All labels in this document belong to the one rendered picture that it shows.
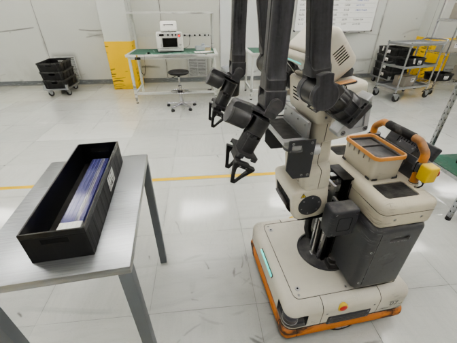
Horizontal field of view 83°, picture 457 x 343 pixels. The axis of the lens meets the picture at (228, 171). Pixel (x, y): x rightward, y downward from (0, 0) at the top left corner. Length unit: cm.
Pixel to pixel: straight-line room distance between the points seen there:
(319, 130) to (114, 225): 80
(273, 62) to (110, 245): 72
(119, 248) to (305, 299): 88
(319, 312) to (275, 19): 121
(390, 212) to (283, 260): 62
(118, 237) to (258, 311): 98
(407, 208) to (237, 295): 102
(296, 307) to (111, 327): 98
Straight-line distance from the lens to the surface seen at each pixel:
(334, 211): 112
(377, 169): 123
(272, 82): 70
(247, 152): 75
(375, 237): 123
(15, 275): 98
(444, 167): 271
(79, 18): 666
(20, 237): 92
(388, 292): 159
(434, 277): 219
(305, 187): 109
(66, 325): 183
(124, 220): 100
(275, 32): 69
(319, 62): 75
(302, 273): 148
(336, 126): 86
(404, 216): 123
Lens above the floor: 143
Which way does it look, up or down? 32 degrees down
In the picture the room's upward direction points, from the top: straight up
